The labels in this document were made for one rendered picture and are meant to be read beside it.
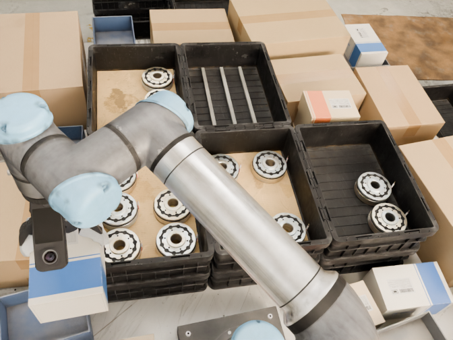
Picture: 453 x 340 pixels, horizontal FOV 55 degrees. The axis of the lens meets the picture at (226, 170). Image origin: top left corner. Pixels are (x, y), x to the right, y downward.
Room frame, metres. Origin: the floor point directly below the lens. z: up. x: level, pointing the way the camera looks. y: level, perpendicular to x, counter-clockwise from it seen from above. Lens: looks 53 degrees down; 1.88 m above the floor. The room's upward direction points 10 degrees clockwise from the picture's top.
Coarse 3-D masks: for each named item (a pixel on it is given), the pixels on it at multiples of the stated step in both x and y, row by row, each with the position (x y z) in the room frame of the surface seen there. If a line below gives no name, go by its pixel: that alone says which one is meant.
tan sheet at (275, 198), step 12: (240, 156) 0.87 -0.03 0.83; (252, 156) 0.87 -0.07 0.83; (240, 180) 0.77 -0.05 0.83; (252, 180) 0.78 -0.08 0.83; (288, 180) 0.81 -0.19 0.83; (252, 192) 0.74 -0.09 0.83; (264, 192) 0.75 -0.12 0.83; (276, 192) 0.75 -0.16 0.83; (288, 192) 0.76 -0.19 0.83; (264, 204) 0.70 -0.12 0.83; (276, 204) 0.71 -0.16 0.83; (288, 204) 0.72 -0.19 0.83; (300, 216) 0.69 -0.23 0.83
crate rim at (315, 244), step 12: (204, 132) 0.85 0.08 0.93; (216, 132) 0.85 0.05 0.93; (228, 132) 0.87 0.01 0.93; (240, 132) 0.88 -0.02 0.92; (300, 156) 0.82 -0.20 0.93; (312, 180) 0.74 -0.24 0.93; (312, 192) 0.70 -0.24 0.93; (324, 216) 0.63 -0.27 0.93; (324, 228) 0.60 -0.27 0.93; (312, 240) 0.56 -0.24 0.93; (324, 240) 0.56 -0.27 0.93; (216, 252) 0.48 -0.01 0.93
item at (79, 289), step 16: (80, 240) 0.35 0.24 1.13; (32, 256) 0.30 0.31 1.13; (80, 256) 0.32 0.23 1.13; (96, 256) 0.33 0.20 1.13; (32, 272) 0.28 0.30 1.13; (48, 272) 0.28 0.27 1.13; (64, 272) 0.29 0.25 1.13; (80, 272) 0.29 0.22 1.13; (96, 272) 0.30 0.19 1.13; (32, 288) 0.25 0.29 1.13; (48, 288) 0.25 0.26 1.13; (64, 288) 0.26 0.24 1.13; (80, 288) 0.26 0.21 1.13; (96, 288) 0.27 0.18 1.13; (32, 304) 0.22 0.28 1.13; (48, 304) 0.23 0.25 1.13; (64, 304) 0.24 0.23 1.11; (80, 304) 0.25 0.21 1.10; (96, 304) 0.26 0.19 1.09; (48, 320) 0.23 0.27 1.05
